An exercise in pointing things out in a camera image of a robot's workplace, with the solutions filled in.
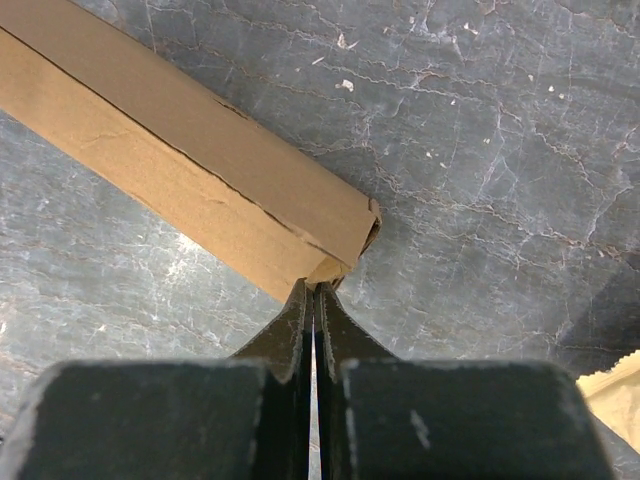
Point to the brown cardboard paper box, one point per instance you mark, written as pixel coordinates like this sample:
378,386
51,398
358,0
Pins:
254,201

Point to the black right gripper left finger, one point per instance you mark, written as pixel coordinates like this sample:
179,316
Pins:
284,347

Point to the red beige snack bag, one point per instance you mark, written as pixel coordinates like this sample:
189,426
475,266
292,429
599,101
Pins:
613,396

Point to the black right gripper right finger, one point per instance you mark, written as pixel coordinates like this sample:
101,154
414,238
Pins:
338,339

